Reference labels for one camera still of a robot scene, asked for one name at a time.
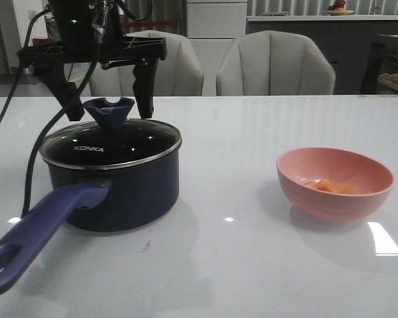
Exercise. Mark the grey counter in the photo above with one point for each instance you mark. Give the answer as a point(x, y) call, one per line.
point(359, 47)

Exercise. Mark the dark blue saucepan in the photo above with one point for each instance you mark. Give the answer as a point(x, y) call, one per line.
point(92, 200)

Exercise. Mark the glass pot lid blue knob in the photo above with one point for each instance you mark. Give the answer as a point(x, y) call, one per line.
point(111, 141)

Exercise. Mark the white cabinet drawers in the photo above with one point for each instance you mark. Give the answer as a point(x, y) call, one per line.
point(211, 26)

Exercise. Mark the pink bowl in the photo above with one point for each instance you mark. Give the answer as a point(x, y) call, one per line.
point(371, 180)

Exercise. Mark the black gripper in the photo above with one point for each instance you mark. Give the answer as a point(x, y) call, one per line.
point(128, 51)

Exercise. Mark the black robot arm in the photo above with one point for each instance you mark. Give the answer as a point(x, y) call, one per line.
point(90, 32)

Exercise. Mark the right beige armchair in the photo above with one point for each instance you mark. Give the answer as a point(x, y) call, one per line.
point(274, 63)

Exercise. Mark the red barrier belt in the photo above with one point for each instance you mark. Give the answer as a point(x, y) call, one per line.
point(168, 23)

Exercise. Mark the left beige armchair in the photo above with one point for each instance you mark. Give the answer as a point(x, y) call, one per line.
point(180, 74)

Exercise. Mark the fruit plate on counter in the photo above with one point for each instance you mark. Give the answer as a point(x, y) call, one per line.
point(338, 8)

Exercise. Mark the grey curtain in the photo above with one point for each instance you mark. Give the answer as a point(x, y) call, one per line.
point(156, 10)

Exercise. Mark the red trash bin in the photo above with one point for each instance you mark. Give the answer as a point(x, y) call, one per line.
point(41, 41)

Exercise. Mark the orange ham slices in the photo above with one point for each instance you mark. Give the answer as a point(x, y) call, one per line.
point(328, 185)

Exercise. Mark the beige armchair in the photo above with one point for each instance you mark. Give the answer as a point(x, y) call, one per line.
point(180, 74)
point(274, 63)

